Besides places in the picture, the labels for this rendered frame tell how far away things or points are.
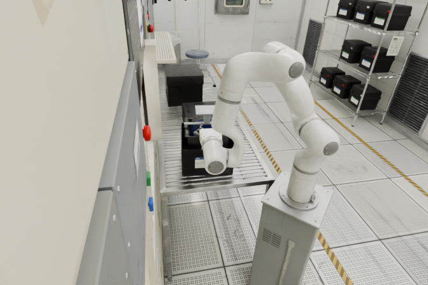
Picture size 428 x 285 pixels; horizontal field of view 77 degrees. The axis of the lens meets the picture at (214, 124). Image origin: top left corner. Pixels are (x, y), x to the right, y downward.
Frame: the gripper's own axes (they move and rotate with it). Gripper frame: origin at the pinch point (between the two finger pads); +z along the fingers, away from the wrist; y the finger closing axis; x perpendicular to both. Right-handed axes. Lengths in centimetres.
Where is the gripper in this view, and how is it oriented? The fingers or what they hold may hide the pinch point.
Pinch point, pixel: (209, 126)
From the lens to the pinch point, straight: 131.2
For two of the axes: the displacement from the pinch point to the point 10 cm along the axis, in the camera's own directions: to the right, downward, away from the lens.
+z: -1.0, -5.0, 8.6
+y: 9.9, -0.4, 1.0
